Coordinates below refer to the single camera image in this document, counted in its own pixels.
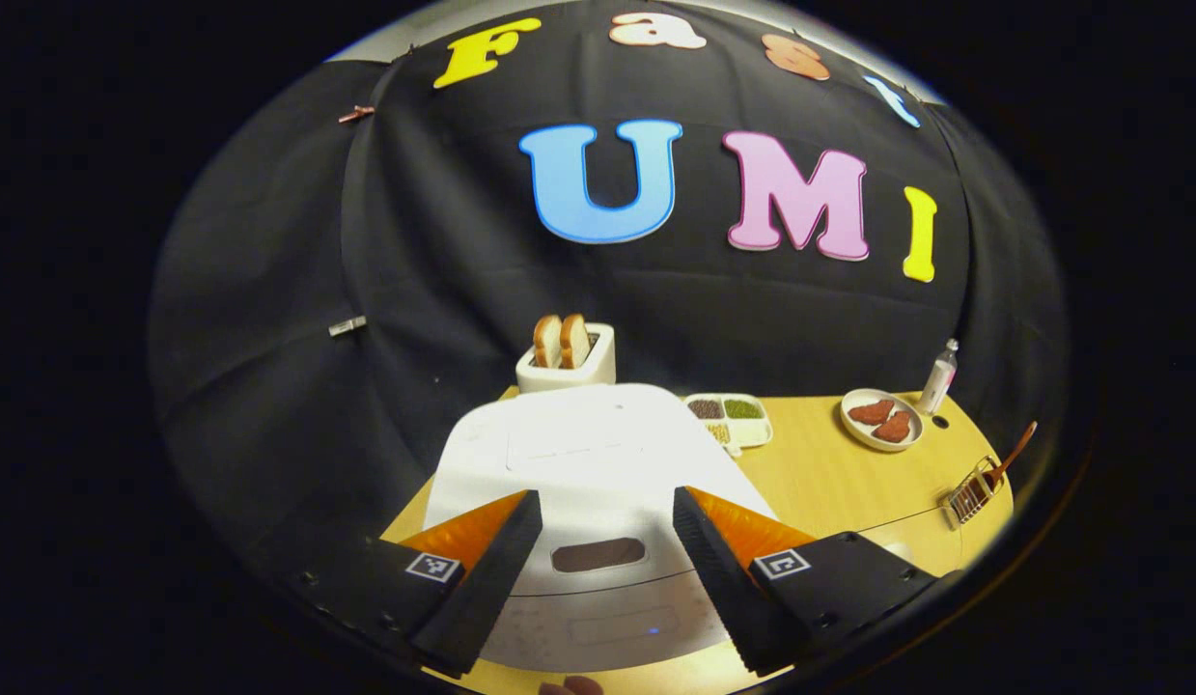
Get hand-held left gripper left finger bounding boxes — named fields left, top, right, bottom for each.
left=303, top=489, right=543, bottom=679

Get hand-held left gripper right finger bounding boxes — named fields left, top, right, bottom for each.
left=672, top=486, right=941, bottom=677

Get white rice cooker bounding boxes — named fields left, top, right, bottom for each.
left=422, top=383, right=782, bottom=674

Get metal wire chopstick holder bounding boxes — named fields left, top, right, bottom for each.
left=945, top=456, right=1006, bottom=525

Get brown wooden spoon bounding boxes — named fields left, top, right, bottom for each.
left=984, top=421, right=1039, bottom=488

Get white divided grain tray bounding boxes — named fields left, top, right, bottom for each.
left=681, top=392, right=774, bottom=455

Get white round plate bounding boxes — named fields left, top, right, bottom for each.
left=840, top=388, right=925, bottom=453

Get white toaster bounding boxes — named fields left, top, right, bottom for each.
left=515, top=322, right=618, bottom=394

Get toasted bread slice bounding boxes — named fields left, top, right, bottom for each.
left=533, top=315, right=564, bottom=370
left=559, top=313, right=593, bottom=370

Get small clear bottle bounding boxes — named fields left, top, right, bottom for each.
left=918, top=338, right=960, bottom=416

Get black backdrop cloth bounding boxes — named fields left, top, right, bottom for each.
left=149, top=0, right=1071, bottom=580

